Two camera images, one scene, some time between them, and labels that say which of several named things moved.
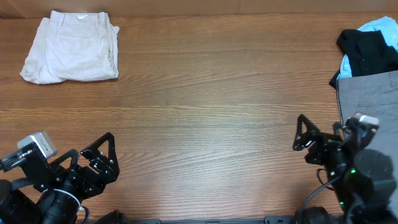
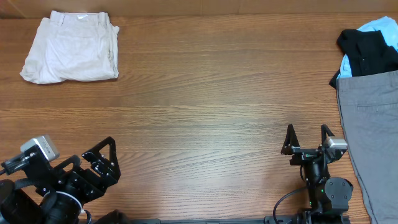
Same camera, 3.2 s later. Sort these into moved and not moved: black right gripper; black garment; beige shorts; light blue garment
Moved: black right gripper
Not moved: beige shorts; black garment; light blue garment
